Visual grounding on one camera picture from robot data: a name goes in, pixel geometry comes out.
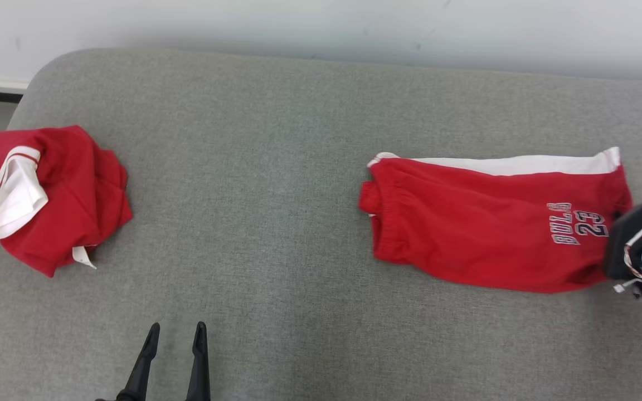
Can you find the red shorts with white stripe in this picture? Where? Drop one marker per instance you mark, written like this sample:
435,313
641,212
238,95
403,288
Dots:
466,223

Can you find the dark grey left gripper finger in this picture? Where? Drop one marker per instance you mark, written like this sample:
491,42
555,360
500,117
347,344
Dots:
199,373
141,373

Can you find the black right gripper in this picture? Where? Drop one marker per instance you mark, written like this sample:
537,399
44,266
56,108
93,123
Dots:
622,245

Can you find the red basketball jersey white trim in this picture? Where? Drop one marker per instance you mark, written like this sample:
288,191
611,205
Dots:
76,200

